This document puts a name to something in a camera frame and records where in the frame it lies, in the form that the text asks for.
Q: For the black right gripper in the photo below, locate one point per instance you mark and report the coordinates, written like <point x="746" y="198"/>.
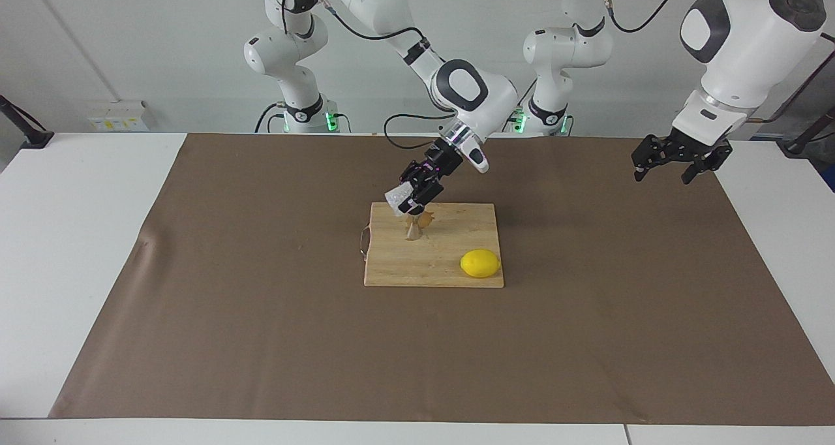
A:
<point x="445" y="158"/>

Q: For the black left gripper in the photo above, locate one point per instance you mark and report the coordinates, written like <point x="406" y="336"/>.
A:
<point x="695" y="150"/>

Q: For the steel double jigger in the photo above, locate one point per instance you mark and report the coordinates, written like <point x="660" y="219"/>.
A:
<point x="413" y="231"/>

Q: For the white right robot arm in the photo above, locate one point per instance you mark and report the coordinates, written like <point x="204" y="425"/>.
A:
<point x="391" y="1"/>

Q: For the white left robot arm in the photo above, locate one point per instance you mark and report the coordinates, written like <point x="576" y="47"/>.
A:
<point x="743" y="47"/>

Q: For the brown liquid puddle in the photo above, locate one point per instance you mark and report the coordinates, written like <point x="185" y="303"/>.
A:
<point x="427" y="220"/>

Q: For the yellow lemon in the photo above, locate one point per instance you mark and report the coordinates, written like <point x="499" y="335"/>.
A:
<point x="481" y="263"/>

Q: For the black clamp stand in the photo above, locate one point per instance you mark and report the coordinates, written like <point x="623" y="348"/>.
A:
<point x="29" y="132"/>
<point x="799" y="146"/>

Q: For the brown paper table mat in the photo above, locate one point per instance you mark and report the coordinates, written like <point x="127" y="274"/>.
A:
<point x="261" y="340"/>

